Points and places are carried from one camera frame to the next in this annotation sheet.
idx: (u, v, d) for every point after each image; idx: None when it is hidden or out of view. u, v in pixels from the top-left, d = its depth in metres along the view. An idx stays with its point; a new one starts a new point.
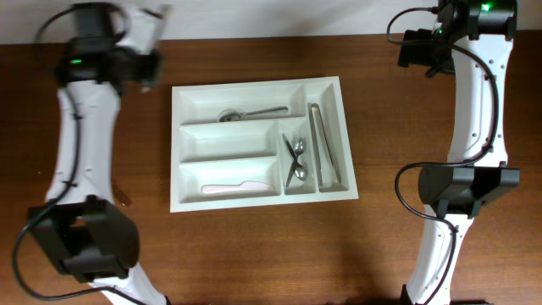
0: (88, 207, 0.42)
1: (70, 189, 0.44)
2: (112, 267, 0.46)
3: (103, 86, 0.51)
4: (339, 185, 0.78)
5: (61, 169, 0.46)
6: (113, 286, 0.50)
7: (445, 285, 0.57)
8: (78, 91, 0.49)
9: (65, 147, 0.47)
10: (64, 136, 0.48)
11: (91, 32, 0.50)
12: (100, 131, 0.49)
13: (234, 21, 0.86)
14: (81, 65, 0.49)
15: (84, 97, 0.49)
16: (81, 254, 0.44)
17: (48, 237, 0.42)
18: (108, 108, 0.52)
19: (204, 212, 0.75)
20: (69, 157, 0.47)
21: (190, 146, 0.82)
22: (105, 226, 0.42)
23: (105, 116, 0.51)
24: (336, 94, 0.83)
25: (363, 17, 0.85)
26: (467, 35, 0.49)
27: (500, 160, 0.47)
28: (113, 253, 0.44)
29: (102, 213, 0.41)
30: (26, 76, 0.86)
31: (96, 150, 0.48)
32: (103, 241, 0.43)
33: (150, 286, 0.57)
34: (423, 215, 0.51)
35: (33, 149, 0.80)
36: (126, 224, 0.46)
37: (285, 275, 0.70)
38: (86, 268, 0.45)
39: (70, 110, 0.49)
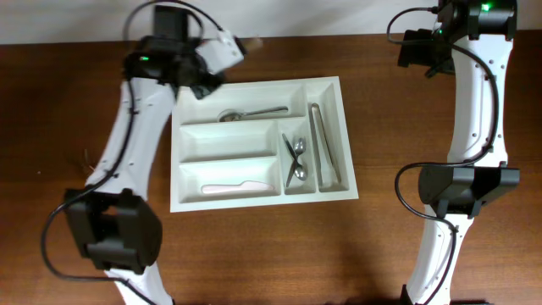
0: (121, 198, 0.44)
1: (110, 180, 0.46)
2: (129, 262, 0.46)
3: (164, 87, 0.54)
4: (338, 185, 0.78)
5: (107, 159, 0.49)
6: (126, 280, 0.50)
7: (445, 285, 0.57)
8: (141, 88, 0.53)
9: (115, 139, 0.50)
10: (117, 126, 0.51)
11: (166, 35, 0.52)
12: (150, 129, 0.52)
13: (234, 21, 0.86)
14: (149, 64, 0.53)
15: (141, 94, 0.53)
16: (104, 243, 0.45)
17: (80, 219, 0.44)
18: (166, 107, 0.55)
19: (205, 212, 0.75)
20: (116, 149, 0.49)
21: (190, 146, 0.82)
22: (134, 219, 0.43)
23: (158, 115, 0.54)
24: (335, 94, 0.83)
25: (363, 17, 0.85)
26: (467, 35, 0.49)
27: (500, 160, 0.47)
28: (135, 248, 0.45)
29: (134, 207, 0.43)
30: (29, 77, 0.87)
31: (142, 146, 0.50)
32: (128, 234, 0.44)
33: (159, 286, 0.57)
34: (423, 215, 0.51)
35: (34, 151, 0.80)
36: (152, 223, 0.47)
37: (285, 275, 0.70)
38: (107, 258, 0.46)
39: (128, 103, 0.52)
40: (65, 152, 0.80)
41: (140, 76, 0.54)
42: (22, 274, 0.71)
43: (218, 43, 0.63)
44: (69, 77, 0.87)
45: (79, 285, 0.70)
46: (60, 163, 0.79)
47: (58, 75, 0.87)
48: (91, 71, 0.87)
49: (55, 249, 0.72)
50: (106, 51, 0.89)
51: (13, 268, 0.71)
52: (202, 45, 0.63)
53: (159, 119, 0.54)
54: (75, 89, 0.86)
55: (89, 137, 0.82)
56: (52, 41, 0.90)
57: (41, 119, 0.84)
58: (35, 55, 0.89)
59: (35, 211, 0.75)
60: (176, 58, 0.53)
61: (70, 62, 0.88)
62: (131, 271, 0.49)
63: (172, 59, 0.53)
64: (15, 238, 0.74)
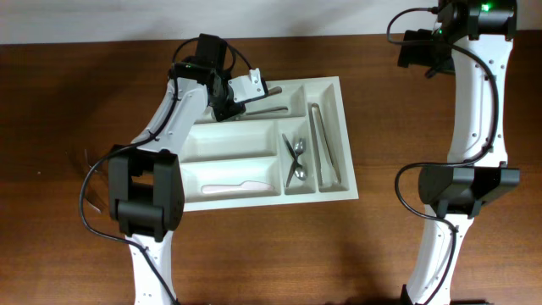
0: (158, 157, 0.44)
1: (151, 141, 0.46)
2: (154, 225, 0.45)
3: (202, 87, 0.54)
4: (338, 185, 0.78)
5: (150, 128, 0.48)
6: (144, 248, 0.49)
7: (445, 285, 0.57)
8: (185, 83, 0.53)
9: (157, 117, 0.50)
10: (159, 110, 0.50)
11: (207, 55, 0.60)
12: (187, 117, 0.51)
13: (234, 21, 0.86)
14: (190, 69, 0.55)
15: (185, 86, 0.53)
16: (135, 202, 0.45)
17: (116, 172, 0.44)
18: (198, 106, 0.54)
19: (205, 212, 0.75)
20: (157, 123, 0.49)
21: (190, 146, 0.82)
22: (168, 180, 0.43)
23: (196, 108, 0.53)
24: (335, 94, 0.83)
25: (363, 17, 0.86)
26: (467, 35, 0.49)
27: (500, 160, 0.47)
28: (161, 211, 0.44)
29: (170, 167, 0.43)
30: (29, 78, 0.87)
31: (181, 126, 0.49)
32: (159, 192, 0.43)
33: (169, 265, 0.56)
34: (423, 215, 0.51)
35: (33, 152, 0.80)
36: (179, 191, 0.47)
37: (285, 275, 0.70)
38: (134, 220, 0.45)
39: (172, 92, 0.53)
40: (65, 152, 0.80)
41: (181, 77, 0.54)
42: (22, 274, 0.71)
43: (248, 78, 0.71)
44: (69, 77, 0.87)
45: (79, 285, 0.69)
46: (61, 163, 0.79)
47: (58, 76, 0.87)
48: (91, 71, 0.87)
49: (55, 249, 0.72)
50: (105, 51, 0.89)
51: (13, 268, 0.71)
52: (235, 79, 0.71)
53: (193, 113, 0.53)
54: (74, 89, 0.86)
55: (88, 136, 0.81)
56: (52, 41, 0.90)
57: (40, 119, 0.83)
58: (35, 54, 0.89)
59: (35, 211, 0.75)
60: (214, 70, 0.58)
61: (70, 62, 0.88)
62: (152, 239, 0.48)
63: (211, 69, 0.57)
64: (15, 238, 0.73)
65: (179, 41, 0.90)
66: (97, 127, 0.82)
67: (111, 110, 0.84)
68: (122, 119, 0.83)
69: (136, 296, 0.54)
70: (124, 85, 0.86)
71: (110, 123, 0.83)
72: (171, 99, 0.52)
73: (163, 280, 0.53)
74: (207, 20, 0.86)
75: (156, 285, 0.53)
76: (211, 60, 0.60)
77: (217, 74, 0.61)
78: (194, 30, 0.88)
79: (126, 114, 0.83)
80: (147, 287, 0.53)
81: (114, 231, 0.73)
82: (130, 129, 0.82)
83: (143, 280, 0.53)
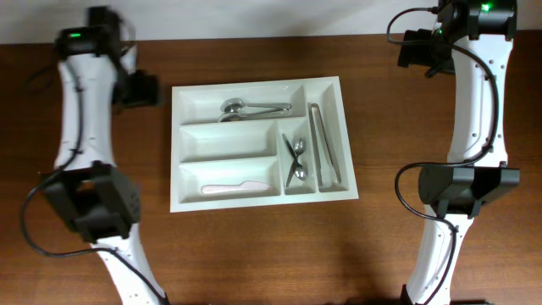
0: (93, 170, 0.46)
1: (75, 158, 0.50)
2: (117, 224, 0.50)
3: (101, 58, 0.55)
4: (338, 185, 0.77)
5: (68, 139, 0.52)
6: (113, 249, 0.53)
7: (445, 285, 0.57)
8: (79, 65, 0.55)
9: (69, 120, 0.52)
10: (68, 112, 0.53)
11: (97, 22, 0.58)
12: (100, 102, 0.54)
13: (233, 21, 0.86)
14: (79, 38, 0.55)
15: (83, 70, 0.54)
16: (90, 214, 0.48)
17: (58, 199, 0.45)
18: (106, 78, 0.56)
19: (204, 212, 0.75)
20: (74, 130, 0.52)
21: (190, 146, 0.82)
22: (112, 187, 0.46)
23: (105, 85, 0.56)
24: (335, 94, 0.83)
25: (363, 17, 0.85)
26: (467, 35, 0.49)
27: (500, 160, 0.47)
28: (118, 211, 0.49)
29: (108, 174, 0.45)
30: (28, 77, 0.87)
31: (97, 120, 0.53)
32: (108, 199, 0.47)
33: (147, 265, 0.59)
34: (423, 215, 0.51)
35: (32, 151, 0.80)
36: (129, 185, 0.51)
37: (285, 275, 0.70)
38: (96, 226, 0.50)
39: (72, 83, 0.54)
40: None
41: (73, 56, 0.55)
42: (22, 274, 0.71)
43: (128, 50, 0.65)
44: None
45: (79, 285, 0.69)
46: None
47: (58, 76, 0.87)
48: None
49: (55, 249, 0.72)
50: None
51: (13, 268, 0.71)
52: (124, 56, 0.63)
53: (105, 95, 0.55)
54: None
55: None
56: (52, 41, 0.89)
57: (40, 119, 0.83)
58: (35, 54, 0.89)
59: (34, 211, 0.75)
60: (108, 30, 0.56)
61: None
62: (118, 236, 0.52)
63: (101, 28, 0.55)
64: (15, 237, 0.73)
65: (179, 41, 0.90)
66: None
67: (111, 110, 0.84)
68: (122, 119, 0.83)
69: (125, 302, 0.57)
70: None
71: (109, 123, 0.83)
72: (74, 92, 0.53)
73: (145, 278, 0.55)
74: (207, 20, 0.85)
75: (139, 283, 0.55)
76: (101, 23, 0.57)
77: (114, 34, 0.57)
78: (194, 30, 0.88)
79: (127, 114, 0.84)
80: (132, 290, 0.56)
81: None
82: (128, 129, 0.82)
83: (126, 284, 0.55)
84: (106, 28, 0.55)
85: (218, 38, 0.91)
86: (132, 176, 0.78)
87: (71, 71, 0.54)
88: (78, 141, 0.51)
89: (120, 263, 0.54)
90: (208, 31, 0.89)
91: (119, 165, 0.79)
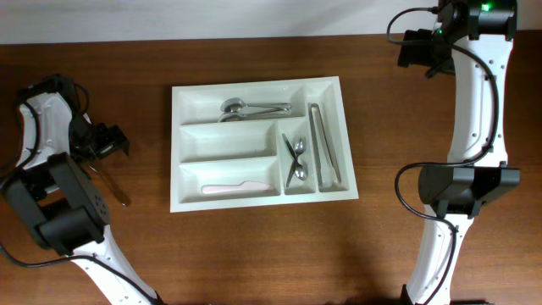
0: (49, 163, 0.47)
1: (35, 155, 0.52)
2: (85, 226, 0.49)
3: (56, 94, 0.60)
4: (338, 185, 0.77)
5: (27, 144, 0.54)
6: (92, 256, 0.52)
7: (445, 285, 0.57)
8: (37, 100, 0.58)
9: (29, 133, 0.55)
10: (26, 132, 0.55)
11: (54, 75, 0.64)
12: (57, 122, 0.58)
13: (232, 21, 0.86)
14: (33, 88, 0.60)
15: (40, 103, 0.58)
16: (55, 219, 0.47)
17: (19, 199, 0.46)
18: (62, 112, 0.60)
19: (204, 212, 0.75)
20: (32, 135, 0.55)
21: (190, 146, 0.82)
22: (70, 174, 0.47)
23: (60, 113, 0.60)
24: (335, 94, 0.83)
25: (363, 17, 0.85)
26: (467, 35, 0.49)
27: (500, 160, 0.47)
28: (84, 208, 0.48)
29: (63, 162, 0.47)
30: (27, 77, 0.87)
31: (55, 128, 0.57)
32: (69, 192, 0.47)
33: (130, 267, 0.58)
34: (423, 215, 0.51)
35: None
36: (91, 186, 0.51)
37: (285, 275, 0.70)
38: (64, 234, 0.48)
39: (29, 113, 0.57)
40: None
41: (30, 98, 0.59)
42: (22, 274, 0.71)
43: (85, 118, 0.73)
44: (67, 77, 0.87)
45: (79, 285, 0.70)
46: None
47: None
48: (91, 70, 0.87)
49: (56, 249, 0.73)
50: (105, 51, 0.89)
51: (13, 268, 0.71)
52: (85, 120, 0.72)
53: (60, 121, 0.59)
54: None
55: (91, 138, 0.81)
56: (51, 41, 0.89)
57: None
58: (34, 54, 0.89)
59: None
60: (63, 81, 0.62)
61: (70, 62, 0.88)
62: (92, 241, 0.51)
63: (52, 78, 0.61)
64: (15, 237, 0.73)
65: (179, 41, 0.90)
66: None
67: (111, 109, 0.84)
68: (122, 119, 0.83)
69: None
70: (124, 85, 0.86)
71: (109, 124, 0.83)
72: (32, 115, 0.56)
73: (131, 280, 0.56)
74: (207, 20, 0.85)
75: (128, 287, 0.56)
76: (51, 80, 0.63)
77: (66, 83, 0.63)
78: (194, 30, 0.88)
79: (126, 114, 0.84)
80: (121, 292, 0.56)
81: (113, 231, 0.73)
82: (127, 129, 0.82)
83: (115, 288, 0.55)
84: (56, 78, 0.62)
85: (218, 38, 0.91)
86: (132, 176, 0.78)
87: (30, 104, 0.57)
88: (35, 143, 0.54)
89: (102, 268, 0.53)
90: (208, 31, 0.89)
91: (118, 165, 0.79)
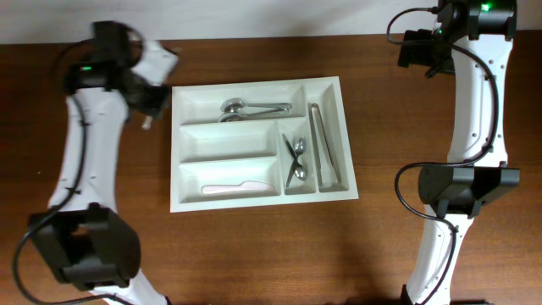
0: (88, 214, 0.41)
1: (73, 198, 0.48)
2: (110, 277, 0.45)
3: (113, 93, 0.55)
4: (338, 185, 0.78)
5: (67, 179, 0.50)
6: (113, 294, 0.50)
7: (445, 285, 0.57)
8: (87, 100, 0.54)
9: (72, 154, 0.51)
10: (71, 142, 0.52)
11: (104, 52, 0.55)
12: (105, 141, 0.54)
13: (233, 21, 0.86)
14: (89, 72, 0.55)
15: (91, 107, 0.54)
16: (82, 266, 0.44)
17: (49, 245, 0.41)
18: (116, 117, 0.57)
19: (204, 212, 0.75)
20: (75, 158, 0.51)
21: (190, 146, 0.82)
22: (108, 235, 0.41)
23: (109, 124, 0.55)
24: (335, 94, 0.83)
25: (363, 17, 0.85)
26: (467, 35, 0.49)
27: (500, 160, 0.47)
28: (114, 263, 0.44)
29: (105, 222, 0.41)
30: (27, 77, 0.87)
31: (102, 152, 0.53)
32: (104, 250, 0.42)
33: (151, 291, 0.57)
34: (423, 215, 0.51)
35: (32, 151, 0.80)
36: (127, 235, 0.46)
37: (285, 275, 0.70)
38: (88, 279, 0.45)
39: (77, 117, 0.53)
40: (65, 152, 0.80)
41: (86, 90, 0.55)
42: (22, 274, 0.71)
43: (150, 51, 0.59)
44: None
45: None
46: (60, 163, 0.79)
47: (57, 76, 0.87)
48: None
49: None
50: None
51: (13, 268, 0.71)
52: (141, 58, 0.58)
53: (112, 132, 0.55)
54: None
55: None
56: (51, 41, 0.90)
57: (39, 119, 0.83)
58: (34, 54, 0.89)
59: (35, 210, 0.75)
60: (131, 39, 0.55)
61: (70, 62, 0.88)
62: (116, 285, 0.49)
63: (116, 63, 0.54)
64: (13, 238, 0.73)
65: (179, 41, 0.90)
66: None
67: None
68: None
69: None
70: None
71: None
72: (80, 126, 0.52)
73: None
74: (207, 20, 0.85)
75: None
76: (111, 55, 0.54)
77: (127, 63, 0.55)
78: (194, 30, 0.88)
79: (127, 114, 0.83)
80: None
81: None
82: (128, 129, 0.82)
83: None
84: (122, 58, 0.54)
85: (218, 38, 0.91)
86: (132, 176, 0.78)
87: (77, 106, 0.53)
88: (77, 180, 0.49)
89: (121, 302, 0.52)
90: (209, 31, 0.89)
91: (118, 166, 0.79)
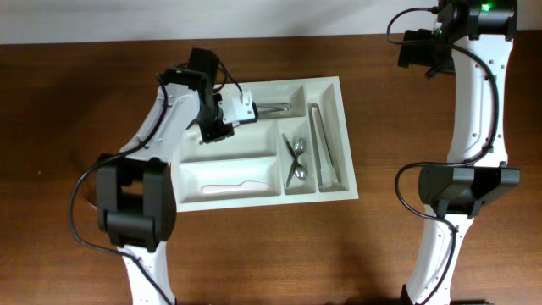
0: (148, 165, 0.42)
1: (140, 148, 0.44)
2: (145, 237, 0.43)
3: (195, 93, 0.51)
4: (338, 185, 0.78)
5: (140, 135, 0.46)
6: (137, 258, 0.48)
7: (445, 285, 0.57)
8: (174, 89, 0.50)
9: (146, 123, 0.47)
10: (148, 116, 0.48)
11: (198, 64, 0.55)
12: (177, 123, 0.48)
13: (233, 21, 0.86)
14: (181, 74, 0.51)
15: (175, 91, 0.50)
16: (124, 216, 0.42)
17: (104, 183, 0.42)
18: (189, 113, 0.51)
19: (204, 212, 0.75)
20: (147, 129, 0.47)
21: (190, 146, 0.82)
22: (159, 188, 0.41)
23: (187, 113, 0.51)
24: (335, 94, 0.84)
25: (363, 17, 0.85)
26: (467, 35, 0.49)
27: (500, 160, 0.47)
28: (152, 223, 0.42)
29: (160, 174, 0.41)
30: (26, 76, 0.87)
31: (173, 133, 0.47)
32: (150, 204, 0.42)
33: (165, 269, 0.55)
34: (423, 215, 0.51)
35: (32, 151, 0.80)
36: (172, 201, 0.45)
37: (285, 275, 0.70)
38: (124, 233, 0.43)
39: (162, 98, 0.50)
40: (65, 151, 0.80)
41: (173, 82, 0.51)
42: (22, 274, 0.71)
43: (240, 100, 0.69)
44: (67, 77, 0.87)
45: (79, 285, 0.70)
46: (60, 163, 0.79)
47: (56, 75, 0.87)
48: (91, 71, 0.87)
49: (56, 248, 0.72)
50: (104, 50, 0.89)
51: (13, 268, 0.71)
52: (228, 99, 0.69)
53: (184, 120, 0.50)
54: (74, 89, 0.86)
55: (97, 139, 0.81)
56: (49, 41, 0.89)
57: (39, 119, 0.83)
58: (32, 53, 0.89)
59: (35, 210, 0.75)
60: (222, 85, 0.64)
61: (69, 62, 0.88)
62: (145, 249, 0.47)
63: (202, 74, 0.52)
64: (13, 238, 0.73)
65: (179, 41, 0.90)
66: (96, 128, 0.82)
67: (112, 110, 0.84)
68: (121, 119, 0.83)
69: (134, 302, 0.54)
70: (124, 85, 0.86)
71: (109, 123, 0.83)
72: (161, 106, 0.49)
73: (160, 288, 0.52)
74: (207, 19, 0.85)
75: (152, 291, 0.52)
76: (201, 67, 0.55)
77: (208, 83, 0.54)
78: (194, 30, 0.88)
79: (126, 114, 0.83)
80: (145, 294, 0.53)
81: None
82: (128, 128, 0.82)
83: (141, 289, 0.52)
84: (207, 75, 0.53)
85: (218, 37, 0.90)
86: None
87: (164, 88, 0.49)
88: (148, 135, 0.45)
89: (139, 271, 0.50)
90: (209, 31, 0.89)
91: None
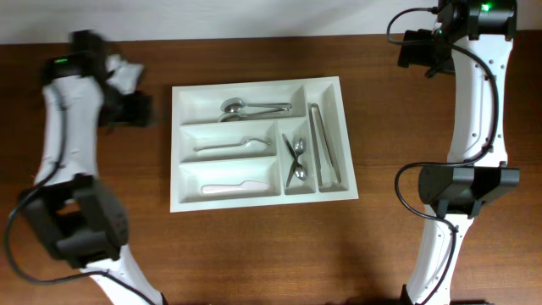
0: (74, 183, 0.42)
1: (57, 171, 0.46)
2: (102, 246, 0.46)
3: (87, 80, 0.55)
4: (338, 185, 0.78)
5: (51, 155, 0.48)
6: (106, 271, 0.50)
7: (445, 285, 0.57)
8: (66, 86, 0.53)
9: (52, 134, 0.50)
10: (51, 124, 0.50)
11: (82, 44, 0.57)
12: (81, 122, 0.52)
13: (232, 21, 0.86)
14: (67, 63, 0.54)
15: (69, 91, 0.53)
16: (73, 237, 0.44)
17: (38, 219, 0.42)
18: (91, 107, 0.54)
19: (205, 212, 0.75)
20: (56, 145, 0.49)
21: (190, 146, 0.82)
22: (94, 202, 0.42)
23: (88, 106, 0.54)
24: (335, 95, 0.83)
25: (363, 17, 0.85)
26: (467, 35, 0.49)
27: (501, 160, 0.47)
28: (103, 230, 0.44)
29: (91, 188, 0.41)
30: (24, 76, 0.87)
31: (80, 135, 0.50)
32: (91, 217, 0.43)
33: (139, 272, 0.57)
34: (423, 215, 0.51)
35: (31, 151, 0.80)
36: (114, 202, 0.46)
37: (285, 275, 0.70)
38: (80, 252, 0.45)
39: (56, 102, 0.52)
40: None
41: (59, 77, 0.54)
42: None
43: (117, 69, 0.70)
44: None
45: (79, 285, 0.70)
46: None
47: None
48: None
49: None
50: None
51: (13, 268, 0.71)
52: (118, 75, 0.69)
53: (88, 115, 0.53)
54: None
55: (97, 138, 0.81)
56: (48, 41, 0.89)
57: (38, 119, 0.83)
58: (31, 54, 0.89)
59: None
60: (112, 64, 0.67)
61: None
62: (108, 258, 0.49)
63: (87, 54, 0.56)
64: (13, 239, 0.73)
65: (179, 41, 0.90)
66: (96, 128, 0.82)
67: None
68: None
69: None
70: None
71: None
72: (59, 111, 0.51)
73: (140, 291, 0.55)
74: (207, 20, 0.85)
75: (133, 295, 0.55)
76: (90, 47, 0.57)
77: (98, 61, 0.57)
78: (194, 30, 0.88)
79: None
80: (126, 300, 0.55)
81: None
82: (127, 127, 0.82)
83: (120, 296, 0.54)
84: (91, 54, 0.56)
85: (218, 37, 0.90)
86: (130, 177, 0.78)
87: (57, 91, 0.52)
88: (60, 155, 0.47)
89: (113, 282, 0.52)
90: (209, 31, 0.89)
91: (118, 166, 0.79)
